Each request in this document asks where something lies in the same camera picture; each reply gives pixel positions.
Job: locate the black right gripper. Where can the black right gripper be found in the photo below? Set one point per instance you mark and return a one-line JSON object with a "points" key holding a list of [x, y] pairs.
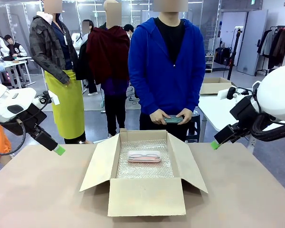
{"points": [[247, 111]]}

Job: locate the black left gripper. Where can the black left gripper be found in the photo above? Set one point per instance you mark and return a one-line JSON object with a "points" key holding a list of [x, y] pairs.
{"points": [[33, 118]]}

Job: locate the teal glasses case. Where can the teal glasses case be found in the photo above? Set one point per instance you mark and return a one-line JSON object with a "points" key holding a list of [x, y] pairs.
{"points": [[173, 120]]}

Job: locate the pink white glasses case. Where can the pink white glasses case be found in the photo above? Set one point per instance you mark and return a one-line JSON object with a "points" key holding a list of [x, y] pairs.
{"points": [[133, 161]]}

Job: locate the large cardboard box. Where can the large cardboard box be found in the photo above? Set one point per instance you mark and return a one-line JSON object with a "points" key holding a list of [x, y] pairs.
{"points": [[145, 199]]}

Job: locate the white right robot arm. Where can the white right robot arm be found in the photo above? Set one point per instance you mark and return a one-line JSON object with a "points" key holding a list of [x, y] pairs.
{"points": [[280, 95]]}

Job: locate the person's right forearm blue sleeve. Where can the person's right forearm blue sleeve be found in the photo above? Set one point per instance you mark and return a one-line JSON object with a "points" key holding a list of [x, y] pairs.
{"points": [[142, 99]]}

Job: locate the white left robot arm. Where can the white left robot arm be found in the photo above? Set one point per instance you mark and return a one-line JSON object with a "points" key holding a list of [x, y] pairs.
{"points": [[0, 102]]}

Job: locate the person's left forearm blue sleeve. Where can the person's left forearm blue sleeve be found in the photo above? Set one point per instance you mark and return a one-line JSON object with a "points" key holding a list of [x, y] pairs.
{"points": [[193, 97]]}

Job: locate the pink framed glasses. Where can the pink framed glasses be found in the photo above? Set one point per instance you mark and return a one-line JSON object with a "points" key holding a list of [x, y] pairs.
{"points": [[145, 156]]}

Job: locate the person's left hand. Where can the person's left hand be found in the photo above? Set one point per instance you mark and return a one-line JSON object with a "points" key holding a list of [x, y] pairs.
{"points": [[187, 115]]}

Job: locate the person's right hand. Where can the person's right hand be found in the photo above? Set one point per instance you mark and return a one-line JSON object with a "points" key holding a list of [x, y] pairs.
{"points": [[157, 117]]}

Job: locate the white work table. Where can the white work table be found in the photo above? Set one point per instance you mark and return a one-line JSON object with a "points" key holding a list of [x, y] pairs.
{"points": [[216, 111]]}

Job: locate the dark grey stool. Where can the dark grey stool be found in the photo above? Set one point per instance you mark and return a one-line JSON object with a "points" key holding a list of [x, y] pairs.
{"points": [[193, 128]]}

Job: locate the mannequin camo jacket yellow skirt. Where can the mannequin camo jacket yellow skirt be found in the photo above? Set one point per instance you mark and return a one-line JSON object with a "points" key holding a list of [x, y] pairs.
{"points": [[61, 95]]}

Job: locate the small open cardboard box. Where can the small open cardboard box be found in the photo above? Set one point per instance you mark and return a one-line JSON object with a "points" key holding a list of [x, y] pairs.
{"points": [[213, 86]]}

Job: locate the white shoe rack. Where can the white shoe rack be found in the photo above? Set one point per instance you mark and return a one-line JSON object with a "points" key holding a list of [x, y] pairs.
{"points": [[210, 64]]}

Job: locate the black luggage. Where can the black luggage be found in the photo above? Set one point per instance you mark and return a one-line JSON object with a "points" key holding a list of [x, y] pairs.
{"points": [[222, 55]]}

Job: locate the black tripod stand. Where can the black tripod stand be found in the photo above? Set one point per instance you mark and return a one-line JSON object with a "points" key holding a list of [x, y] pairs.
{"points": [[234, 54]]}

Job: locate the person in blue hoodie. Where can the person in blue hoodie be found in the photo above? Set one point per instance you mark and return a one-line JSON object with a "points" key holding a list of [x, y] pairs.
{"points": [[166, 83]]}

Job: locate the white office desk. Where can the white office desk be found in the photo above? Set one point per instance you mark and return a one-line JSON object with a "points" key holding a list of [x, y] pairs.
{"points": [[12, 62]]}

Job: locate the clear bubble wrap sheet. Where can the clear bubble wrap sheet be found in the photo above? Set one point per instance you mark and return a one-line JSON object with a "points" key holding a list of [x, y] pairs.
{"points": [[145, 169]]}

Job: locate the clothes rack with coats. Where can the clothes rack with coats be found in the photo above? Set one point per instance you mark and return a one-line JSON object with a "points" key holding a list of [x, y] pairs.
{"points": [[276, 47]]}

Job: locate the mannequin dark red garment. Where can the mannequin dark red garment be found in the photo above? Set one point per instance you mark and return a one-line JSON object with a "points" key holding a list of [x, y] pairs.
{"points": [[109, 59]]}

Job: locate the person with white face mask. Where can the person with white face mask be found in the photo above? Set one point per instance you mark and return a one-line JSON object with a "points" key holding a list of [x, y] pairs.
{"points": [[128, 31]]}

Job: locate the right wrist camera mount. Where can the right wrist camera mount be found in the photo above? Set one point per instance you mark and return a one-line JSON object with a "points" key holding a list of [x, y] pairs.
{"points": [[229, 93]]}

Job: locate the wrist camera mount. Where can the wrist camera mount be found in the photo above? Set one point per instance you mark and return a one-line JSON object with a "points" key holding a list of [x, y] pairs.
{"points": [[229, 93], [44, 98]]}

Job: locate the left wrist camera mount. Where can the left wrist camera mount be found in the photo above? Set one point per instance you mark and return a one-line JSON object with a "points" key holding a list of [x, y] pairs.
{"points": [[44, 98]]}

